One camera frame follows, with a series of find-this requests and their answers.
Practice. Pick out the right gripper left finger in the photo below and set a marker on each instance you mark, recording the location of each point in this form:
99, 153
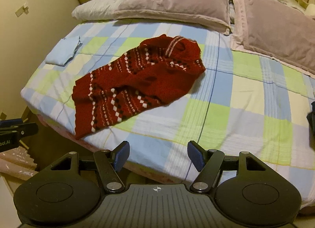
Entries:
109, 163

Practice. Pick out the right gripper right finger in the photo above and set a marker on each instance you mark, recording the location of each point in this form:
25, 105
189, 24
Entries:
207, 163

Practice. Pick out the red patterned knit sweater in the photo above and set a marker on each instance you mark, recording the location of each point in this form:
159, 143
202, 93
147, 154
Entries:
157, 72

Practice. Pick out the dark clothes pile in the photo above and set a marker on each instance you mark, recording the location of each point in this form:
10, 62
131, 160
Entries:
311, 121

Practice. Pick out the pink curtain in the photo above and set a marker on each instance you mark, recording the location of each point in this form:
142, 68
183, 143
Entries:
17, 163

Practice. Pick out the checkered bed sheet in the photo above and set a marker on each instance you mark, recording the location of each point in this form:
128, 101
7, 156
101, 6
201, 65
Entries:
242, 102

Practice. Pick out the folded light blue cloth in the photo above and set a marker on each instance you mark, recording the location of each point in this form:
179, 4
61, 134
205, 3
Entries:
63, 51

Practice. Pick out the mauve pillow near headboard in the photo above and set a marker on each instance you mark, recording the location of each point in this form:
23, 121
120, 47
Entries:
274, 30

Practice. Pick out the mauve pillow far side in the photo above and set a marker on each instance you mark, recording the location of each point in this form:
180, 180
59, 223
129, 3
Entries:
213, 14

